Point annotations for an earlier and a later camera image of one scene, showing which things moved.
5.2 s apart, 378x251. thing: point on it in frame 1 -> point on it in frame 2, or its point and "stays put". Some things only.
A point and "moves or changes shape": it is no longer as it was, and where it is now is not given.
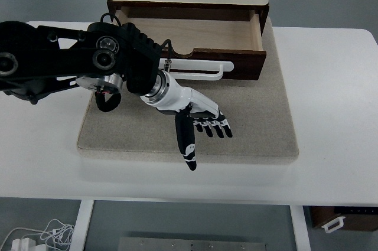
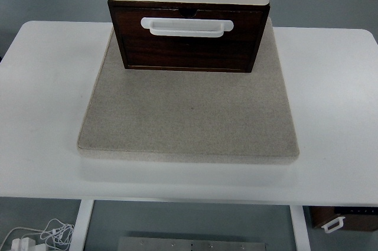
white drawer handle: (221, 66) -> (175, 27)
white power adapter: (23, 244) stays put
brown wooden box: (356, 218) stays put
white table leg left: (80, 230) stays put
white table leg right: (300, 228) stays put
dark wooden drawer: (231, 34) moves or changes shape
